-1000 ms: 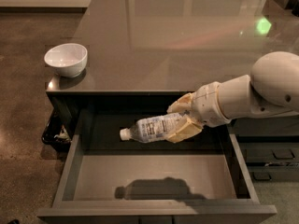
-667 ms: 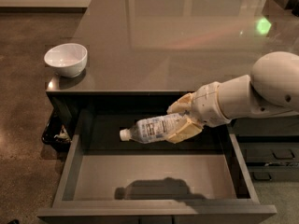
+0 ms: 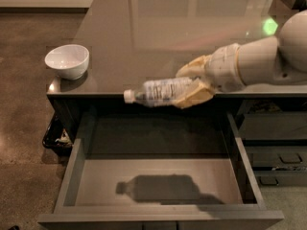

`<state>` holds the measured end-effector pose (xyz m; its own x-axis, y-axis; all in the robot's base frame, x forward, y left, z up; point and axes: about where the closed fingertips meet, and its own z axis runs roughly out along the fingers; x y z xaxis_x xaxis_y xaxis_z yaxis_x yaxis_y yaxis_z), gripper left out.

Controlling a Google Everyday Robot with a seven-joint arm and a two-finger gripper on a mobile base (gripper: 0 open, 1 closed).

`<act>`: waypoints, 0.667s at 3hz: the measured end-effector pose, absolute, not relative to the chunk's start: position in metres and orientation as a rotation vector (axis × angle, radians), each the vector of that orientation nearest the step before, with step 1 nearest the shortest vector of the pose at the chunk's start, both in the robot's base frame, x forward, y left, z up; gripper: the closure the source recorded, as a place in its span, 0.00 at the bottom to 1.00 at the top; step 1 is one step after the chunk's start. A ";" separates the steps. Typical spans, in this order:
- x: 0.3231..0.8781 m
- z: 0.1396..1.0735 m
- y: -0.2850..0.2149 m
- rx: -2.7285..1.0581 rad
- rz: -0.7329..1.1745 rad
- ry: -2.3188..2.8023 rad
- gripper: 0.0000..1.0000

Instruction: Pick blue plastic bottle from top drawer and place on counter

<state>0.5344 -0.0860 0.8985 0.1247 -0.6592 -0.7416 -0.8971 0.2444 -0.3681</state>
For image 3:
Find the black trash bin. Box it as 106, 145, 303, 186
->
42, 114, 72, 156

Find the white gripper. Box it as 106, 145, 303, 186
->
173, 43, 246, 109

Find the blue label plastic bottle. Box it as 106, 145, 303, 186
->
124, 77, 193, 107

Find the dark lower drawer unit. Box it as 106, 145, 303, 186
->
236, 100, 307, 187

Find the grey counter cabinet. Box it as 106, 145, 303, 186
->
47, 0, 306, 137

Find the white ceramic bowl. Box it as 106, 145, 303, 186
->
45, 44, 90, 80

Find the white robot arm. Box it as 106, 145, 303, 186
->
174, 11, 307, 108

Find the open grey top drawer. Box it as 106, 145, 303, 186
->
38, 112, 284, 230

